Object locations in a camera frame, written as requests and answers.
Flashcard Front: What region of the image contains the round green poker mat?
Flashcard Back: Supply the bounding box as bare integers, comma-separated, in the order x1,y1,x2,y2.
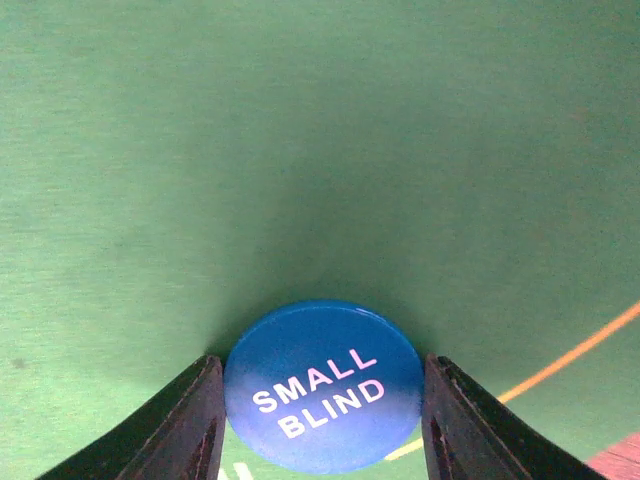
1,1,639,479

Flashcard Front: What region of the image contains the blue small blind button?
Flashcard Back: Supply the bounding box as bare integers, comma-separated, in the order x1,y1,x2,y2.
224,300,424,475

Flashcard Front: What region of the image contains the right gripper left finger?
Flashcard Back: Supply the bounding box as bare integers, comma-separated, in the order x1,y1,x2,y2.
41,355,226,479

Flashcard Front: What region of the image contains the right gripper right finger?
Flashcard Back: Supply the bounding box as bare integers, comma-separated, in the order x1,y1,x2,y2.
422,354,603,480

